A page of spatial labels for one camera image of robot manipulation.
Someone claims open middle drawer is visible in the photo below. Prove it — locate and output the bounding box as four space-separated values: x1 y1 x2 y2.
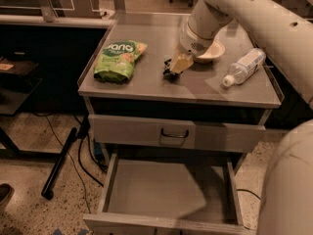
84 154 256 235

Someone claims black floor cable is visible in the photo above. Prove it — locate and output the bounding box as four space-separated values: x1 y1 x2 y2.
236 188 262 202

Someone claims dark shoe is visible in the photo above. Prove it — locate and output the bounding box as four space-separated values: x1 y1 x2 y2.
0 183 15 207

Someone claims black metal stand leg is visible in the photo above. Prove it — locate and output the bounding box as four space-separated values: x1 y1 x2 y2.
41 118 88 200

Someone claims grey metal drawer cabinet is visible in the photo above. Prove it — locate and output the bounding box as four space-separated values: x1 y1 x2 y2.
77 11 284 235

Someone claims dark chocolate rxbar wrapper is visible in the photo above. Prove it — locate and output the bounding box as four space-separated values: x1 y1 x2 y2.
163 59 179 80

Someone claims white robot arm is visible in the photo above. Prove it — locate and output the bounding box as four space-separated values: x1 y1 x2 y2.
178 0 313 235

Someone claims black side table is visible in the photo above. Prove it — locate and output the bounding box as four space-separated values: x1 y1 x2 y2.
0 52 41 160

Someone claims clear plastic water bottle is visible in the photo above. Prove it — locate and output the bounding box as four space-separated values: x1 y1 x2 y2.
222 48 266 88

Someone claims green snack chip bag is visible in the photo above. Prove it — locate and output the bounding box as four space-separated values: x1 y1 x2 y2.
94 40 148 83

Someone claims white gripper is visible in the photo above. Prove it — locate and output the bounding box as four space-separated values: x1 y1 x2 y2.
169 22 214 73

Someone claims white paper bowl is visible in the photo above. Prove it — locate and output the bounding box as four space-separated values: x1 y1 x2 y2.
195 40 225 64

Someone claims closed top drawer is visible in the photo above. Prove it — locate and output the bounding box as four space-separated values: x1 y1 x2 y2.
89 115 265 153

